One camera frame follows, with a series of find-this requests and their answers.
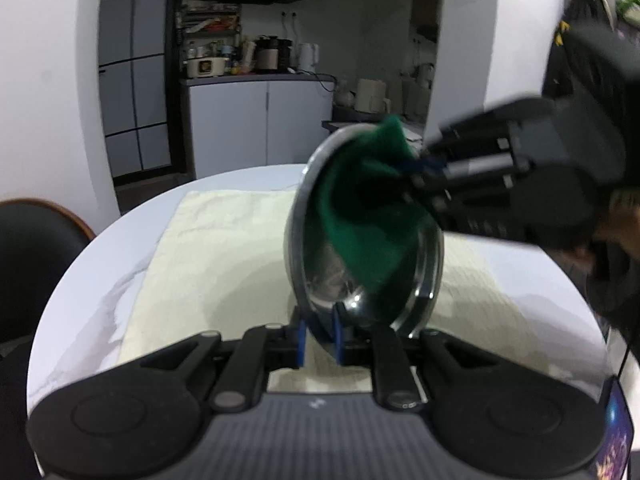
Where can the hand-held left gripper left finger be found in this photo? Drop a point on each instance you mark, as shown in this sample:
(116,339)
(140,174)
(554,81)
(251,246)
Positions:
(300,342)

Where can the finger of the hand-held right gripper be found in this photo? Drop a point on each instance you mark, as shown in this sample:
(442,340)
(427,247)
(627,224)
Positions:
(480,132)
(475,200)

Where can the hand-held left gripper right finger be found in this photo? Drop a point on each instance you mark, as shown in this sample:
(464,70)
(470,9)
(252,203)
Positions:
(338,337)

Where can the stainless steel bowl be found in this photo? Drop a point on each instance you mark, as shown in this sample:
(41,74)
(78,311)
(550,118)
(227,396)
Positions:
(325,290)

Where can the green cleaning cloth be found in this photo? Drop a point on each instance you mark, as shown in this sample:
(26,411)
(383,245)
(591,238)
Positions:
(360,240)

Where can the person's right hand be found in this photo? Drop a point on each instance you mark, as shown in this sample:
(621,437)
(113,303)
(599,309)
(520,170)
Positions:
(620,215)

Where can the black jacket with yellow print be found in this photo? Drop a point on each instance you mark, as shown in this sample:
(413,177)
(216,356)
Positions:
(560,60)

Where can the cream table cloth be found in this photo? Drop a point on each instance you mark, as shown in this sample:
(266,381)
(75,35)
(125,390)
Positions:
(210,270)

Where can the white jug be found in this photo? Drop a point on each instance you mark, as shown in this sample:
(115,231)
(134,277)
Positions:
(370,95)

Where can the round white teapot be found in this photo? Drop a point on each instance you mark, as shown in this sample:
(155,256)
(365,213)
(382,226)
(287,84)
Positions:
(344,95)

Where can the white electric kettle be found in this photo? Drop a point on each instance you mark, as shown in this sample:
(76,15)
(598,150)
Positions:
(307,57)

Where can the black coffee machine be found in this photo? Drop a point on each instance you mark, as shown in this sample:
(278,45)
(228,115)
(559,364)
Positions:
(272,55)

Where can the white kitchen cabinet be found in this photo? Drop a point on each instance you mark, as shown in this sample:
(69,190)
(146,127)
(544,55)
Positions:
(250,125)

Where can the colourful screen device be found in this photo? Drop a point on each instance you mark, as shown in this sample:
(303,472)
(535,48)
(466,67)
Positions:
(617,435)

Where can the black chair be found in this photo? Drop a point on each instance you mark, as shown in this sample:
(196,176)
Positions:
(35,265)

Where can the cream rice cooker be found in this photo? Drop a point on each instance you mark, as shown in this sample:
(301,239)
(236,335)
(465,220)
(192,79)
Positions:
(207,66)

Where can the metal kitchen rack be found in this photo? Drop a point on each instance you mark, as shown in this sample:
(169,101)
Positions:
(207,25)

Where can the frosted panel sliding door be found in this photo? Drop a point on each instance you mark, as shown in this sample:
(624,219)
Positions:
(132,85)

